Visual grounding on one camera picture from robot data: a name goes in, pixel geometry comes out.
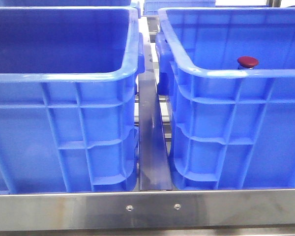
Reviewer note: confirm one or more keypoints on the red push button tall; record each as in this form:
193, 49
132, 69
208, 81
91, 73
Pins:
247, 62

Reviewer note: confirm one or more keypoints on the left rail screw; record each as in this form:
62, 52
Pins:
129, 208

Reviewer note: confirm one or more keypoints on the stainless steel front rail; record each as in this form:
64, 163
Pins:
152, 209

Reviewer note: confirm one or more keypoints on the right rail screw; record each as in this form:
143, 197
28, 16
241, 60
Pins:
177, 206

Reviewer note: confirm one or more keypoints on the blue crates in background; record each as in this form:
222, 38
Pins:
151, 7

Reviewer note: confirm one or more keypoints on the blue bin with buttons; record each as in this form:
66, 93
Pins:
67, 99

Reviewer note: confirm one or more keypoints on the blue bin behind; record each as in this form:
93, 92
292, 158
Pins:
44, 3

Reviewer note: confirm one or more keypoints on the blue target bin right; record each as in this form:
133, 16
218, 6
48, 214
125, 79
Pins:
231, 128

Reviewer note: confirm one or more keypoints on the rail screw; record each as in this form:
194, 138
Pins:
177, 206
129, 208

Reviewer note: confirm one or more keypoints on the dark metal divider bar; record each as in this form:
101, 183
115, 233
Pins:
154, 168

